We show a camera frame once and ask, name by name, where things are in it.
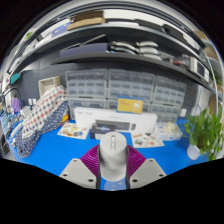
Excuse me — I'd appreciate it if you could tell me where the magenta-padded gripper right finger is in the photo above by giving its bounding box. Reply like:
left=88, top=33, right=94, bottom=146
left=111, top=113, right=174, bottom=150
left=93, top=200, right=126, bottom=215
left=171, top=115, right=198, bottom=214
left=125, top=144, right=168, bottom=190

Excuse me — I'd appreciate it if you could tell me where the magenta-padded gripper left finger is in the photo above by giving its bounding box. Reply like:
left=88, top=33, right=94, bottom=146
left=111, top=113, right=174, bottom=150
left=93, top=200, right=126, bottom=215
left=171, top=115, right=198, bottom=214
left=59, top=144, right=102, bottom=191

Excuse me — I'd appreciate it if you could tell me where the grey computer mouse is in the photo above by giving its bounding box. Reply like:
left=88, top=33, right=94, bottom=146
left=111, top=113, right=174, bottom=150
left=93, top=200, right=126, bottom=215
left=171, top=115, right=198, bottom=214
left=98, top=131, right=129, bottom=184

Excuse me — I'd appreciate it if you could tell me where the printed sticker sheet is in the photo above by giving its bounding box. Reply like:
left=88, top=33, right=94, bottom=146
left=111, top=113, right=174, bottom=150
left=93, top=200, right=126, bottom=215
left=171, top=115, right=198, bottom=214
left=57, top=122, right=90, bottom=140
left=131, top=132, right=165, bottom=149

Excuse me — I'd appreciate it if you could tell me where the small black box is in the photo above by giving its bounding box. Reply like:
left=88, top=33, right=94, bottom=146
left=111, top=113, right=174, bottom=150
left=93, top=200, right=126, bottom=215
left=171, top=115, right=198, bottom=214
left=89, top=123, right=109, bottom=140

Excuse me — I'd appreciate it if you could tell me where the clear plastic storage box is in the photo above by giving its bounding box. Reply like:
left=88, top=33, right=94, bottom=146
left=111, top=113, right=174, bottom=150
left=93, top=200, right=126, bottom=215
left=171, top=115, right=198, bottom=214
left=155, top=121, right=184, bottom=142

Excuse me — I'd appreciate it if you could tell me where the small yellow red object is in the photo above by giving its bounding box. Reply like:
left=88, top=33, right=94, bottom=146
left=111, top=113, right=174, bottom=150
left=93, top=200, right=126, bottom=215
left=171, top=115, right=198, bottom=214
left=61, top=113, right=70, bottom=125

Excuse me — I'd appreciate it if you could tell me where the long white keyboard box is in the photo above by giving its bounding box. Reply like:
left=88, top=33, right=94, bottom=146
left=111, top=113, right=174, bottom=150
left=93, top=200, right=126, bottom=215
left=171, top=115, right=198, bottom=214
left=73, top=107, right=159, bottom=134

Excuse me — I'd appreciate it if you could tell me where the navy polka dot cloth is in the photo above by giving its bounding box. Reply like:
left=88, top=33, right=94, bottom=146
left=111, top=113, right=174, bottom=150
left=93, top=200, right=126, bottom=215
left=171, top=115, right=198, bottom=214
left=14, top=99, right=70, bottom=159

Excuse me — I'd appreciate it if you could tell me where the yellow blue box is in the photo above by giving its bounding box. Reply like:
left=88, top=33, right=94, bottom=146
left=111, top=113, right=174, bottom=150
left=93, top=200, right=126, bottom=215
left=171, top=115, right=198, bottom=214
left=116, top=96, right=145, bottom=115

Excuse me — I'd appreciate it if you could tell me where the green plant in white pot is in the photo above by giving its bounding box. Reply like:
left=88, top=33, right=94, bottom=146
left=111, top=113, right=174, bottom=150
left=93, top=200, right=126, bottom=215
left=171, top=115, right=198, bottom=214
left=183, top=106, right=224, bottom=162

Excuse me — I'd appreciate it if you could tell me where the red blue checkered cloth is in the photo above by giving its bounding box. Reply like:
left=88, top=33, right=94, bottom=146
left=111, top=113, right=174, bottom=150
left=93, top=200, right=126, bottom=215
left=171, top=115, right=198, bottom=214
left=21, top=85, right=68, bottom=134

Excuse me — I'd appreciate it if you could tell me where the beige wicker basket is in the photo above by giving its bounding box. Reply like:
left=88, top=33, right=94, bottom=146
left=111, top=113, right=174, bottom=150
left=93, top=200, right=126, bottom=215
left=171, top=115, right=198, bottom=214
left=37, top=75, right=62, bottom=98

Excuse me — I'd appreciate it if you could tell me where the small purple object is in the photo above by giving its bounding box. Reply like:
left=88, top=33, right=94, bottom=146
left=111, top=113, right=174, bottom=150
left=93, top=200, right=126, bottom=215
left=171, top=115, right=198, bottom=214
left=11, top=97, right=22, bottom=115

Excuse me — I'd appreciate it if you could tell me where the teal wall holder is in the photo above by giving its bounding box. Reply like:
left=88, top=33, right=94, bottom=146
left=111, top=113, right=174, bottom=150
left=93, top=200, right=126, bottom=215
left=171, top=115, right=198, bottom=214
left=9, top=72, right=22, bottom=86

